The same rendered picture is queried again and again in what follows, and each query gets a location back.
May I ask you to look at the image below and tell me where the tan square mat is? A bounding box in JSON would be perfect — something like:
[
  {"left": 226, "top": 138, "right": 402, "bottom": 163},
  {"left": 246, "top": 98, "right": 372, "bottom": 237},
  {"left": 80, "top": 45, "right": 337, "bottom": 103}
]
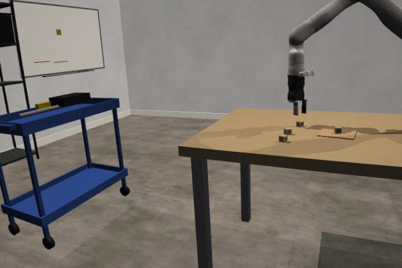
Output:
[{"left": 317, "top": 127, "right": 357, "bottom": 140}]

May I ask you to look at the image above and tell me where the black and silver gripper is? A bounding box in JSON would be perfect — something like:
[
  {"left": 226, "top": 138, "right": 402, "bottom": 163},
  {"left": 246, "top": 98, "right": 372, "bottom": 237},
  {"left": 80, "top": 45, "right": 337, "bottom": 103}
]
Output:
[{"left": 287, "top": 64, "right": 315, "bottom": 115}]

